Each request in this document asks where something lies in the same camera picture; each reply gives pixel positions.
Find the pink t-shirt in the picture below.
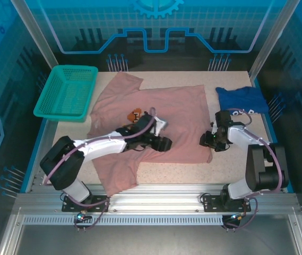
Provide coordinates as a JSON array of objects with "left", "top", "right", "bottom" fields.
[{"left": 86, "top": 71, "right": 213, "bottom": 199}]

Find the blue t-shirt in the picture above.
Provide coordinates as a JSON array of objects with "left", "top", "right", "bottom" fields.
[{"left": 215, "top": 86, "right": 270, "bottom": 117}]

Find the green plastic mesh basket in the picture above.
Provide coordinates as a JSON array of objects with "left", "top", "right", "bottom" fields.
[{"left": 33, "top": 65, "right": 99, "bottom": 123}]

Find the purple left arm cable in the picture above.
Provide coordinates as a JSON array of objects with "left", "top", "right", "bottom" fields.
[{"left": 43, "top": 106, "right": 158, "bottom": 232}]

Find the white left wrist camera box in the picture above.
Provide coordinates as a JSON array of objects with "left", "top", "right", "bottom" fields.
[{"left": 153, "top": 116, "right": 169, "bottom": 135}]

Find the aluminium mounting rail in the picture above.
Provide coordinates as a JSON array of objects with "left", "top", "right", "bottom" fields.
[{"left": 14, "top": 183, "right": 300, "bottom": 216}]

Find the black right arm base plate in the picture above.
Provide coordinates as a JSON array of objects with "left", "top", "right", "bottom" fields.
[{"left": 203, "top": 195, "right": 252, "bottom": 213}]

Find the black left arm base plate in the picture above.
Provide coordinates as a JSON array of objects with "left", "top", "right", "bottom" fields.
[{"left": 61, "top": 195, "right": 111, "bottom": 213}]

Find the aluminium frame post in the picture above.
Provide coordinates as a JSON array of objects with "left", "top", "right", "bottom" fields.
[
  {"left": 10, "top": 0, "right": 59, "bottom": 70},
  {"left": 248, "top": 0, "right": 301, "bottom": 79}
]

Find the cable connector with LED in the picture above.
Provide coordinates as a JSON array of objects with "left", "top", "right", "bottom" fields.
[
  {"left": 223, "top": 211, "right": 247, "bottom": 225},
  {"left": 73, "top": 209, "right": 93, "bottom": 224}
]

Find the slotted grey cable duct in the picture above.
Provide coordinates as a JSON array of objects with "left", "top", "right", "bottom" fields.
[{"left": 22, "top": 215, "right": 225, "bottom": 226}]

